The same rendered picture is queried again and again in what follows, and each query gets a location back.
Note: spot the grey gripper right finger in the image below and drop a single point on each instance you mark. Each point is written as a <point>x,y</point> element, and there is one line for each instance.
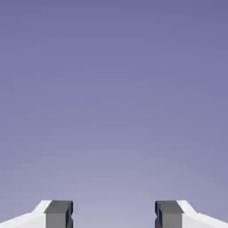
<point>171,216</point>

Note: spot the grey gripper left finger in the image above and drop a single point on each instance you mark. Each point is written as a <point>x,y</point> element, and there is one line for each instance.
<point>56,216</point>

